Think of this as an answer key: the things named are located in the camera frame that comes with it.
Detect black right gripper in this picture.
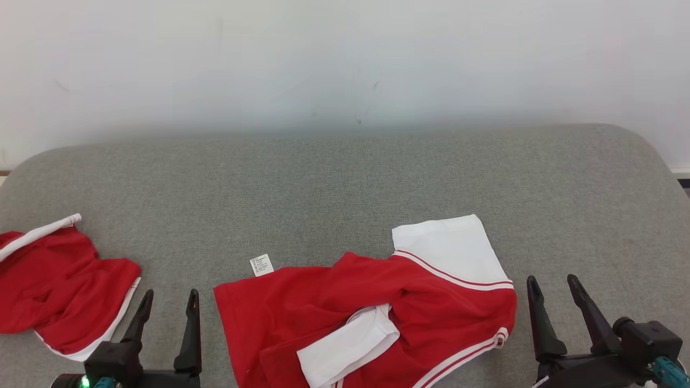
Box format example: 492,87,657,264
526,274,656,388

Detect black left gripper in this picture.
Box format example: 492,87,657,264
122,289,203,388

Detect red jersey number 23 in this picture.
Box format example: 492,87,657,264
0,213,142,362

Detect red shorts white stripes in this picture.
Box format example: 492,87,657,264
213,214,518,388

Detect right camera cable teal plug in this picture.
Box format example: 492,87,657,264
647,356,690,388

